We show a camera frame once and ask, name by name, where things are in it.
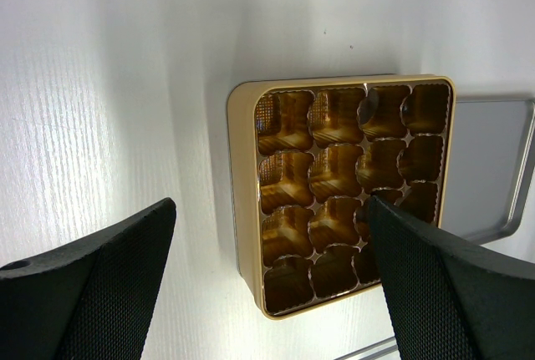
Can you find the aluminium mounting rail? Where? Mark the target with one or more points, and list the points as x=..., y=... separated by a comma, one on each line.
x=373, y=351

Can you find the gold chocolate box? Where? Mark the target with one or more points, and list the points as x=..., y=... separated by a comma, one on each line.
x=304, y=171

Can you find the silver tin lid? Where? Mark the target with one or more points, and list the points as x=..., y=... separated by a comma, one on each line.
x=490, y=167

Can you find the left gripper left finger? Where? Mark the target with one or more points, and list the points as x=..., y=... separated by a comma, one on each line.
x=93, y=298

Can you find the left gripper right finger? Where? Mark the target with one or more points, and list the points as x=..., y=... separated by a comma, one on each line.
x=449, y=298

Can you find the dark chocolate piece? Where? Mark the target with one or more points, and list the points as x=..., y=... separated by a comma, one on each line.
x=368, y=106

